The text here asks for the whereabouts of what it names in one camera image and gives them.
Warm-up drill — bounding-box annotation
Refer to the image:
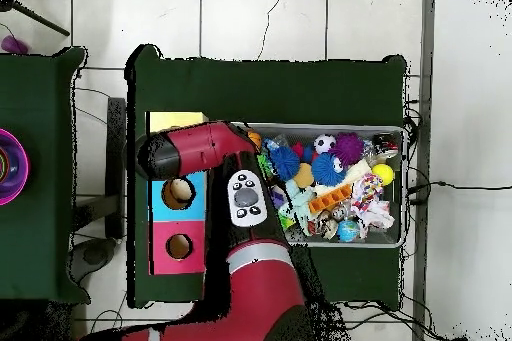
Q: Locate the wooden box with three holes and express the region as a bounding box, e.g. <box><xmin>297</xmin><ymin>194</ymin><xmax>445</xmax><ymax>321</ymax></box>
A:
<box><xmin>146</xmin><ymin>111</ymin><xmax>210</xmax><ymax>277</ymax></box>

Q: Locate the long orange building block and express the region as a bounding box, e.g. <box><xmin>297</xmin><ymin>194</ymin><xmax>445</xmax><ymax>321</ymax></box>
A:
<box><xmin>308</xmin><ymin>183</ymin><xmax>353</xmax><ymax>215</ymax></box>

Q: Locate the black cable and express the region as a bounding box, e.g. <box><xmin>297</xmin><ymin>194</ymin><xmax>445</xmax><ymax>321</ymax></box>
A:
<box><xmin>405</xmin><ymin>179</ymin><xmax>512</xmax><ymax>204</ymax></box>

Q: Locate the crumpled colourful spotted paper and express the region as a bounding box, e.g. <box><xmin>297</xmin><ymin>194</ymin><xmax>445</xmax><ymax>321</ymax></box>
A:
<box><xmin>350</xmin><ymin>172</ymin><xmax>395</xmax><ymax>239</ymax></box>

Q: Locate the purple spiky ball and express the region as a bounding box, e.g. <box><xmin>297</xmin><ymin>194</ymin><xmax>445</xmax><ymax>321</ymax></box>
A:
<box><xmin>329</xmin><ymin>131</ymin><xmax>365</xmax><ymax>168</ymax></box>

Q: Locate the shallow wire mesh bin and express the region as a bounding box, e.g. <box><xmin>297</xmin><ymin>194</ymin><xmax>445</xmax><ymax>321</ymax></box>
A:
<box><xmin>231</xmin><ymin>121</ymin><xmax>407</xmax><ymax>249</ymax></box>

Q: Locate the black and white soccer ball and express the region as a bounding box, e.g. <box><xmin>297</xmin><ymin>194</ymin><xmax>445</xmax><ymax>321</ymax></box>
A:
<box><xmin>313</xmin><ymin>133</ymin><xmax>337</xmax><ymax>155</ymax></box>

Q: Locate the small purple object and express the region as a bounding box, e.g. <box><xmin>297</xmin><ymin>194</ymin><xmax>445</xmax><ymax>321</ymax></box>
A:
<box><xmin>0</xmin><ymin>34</ymin><xmax>30</xmax><ymax>55</ymax></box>

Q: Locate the purple and pink bowl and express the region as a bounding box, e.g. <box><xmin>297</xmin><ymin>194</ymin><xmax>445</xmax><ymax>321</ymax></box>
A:
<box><xmin>0</xmin><ymin>128</ymin><xmax>31</xmax><ymax>206</ymax></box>

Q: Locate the green puffer ball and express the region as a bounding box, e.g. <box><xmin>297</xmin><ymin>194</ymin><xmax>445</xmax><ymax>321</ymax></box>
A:
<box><xmin>256</xmin><ymin>151</ymin><xmax>275</xmax><ymax>179</ymax></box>

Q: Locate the dark green table cloth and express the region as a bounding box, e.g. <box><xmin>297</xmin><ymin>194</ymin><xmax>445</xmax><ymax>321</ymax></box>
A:
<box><xmin>0</xmin><ymin>46</ymin><xmax>91</xmax><ymax>304</ymax></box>
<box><xmin>125</xmin><ymin>44</ymin><xmax>409</xmax><ymax>310</ymax></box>

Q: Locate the blue puffer ball with eye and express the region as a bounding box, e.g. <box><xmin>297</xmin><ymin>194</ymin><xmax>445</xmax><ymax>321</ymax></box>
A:
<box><xmin>310</xmin><ymin>152</ymin><xmax>348</xmax><ymax>187</ymax></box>

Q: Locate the black tripod leg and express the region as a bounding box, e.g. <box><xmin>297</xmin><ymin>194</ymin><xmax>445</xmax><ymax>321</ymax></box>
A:
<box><xmin>0</xmin><ymin>0</ymin><xmax>71</xmax><ymax>37</ymax></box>

